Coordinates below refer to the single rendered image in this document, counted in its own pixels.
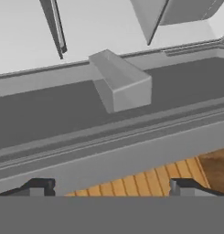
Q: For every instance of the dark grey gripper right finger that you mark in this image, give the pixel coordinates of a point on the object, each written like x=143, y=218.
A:
x=183, y=185

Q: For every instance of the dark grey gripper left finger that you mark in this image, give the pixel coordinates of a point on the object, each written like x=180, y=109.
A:
x=40, y=185

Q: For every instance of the grey box-shaped door bin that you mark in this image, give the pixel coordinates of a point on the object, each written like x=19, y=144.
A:
x=128, y=88

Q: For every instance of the dark grey door edge strip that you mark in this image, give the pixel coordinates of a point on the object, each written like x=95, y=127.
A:
x=57, y=30

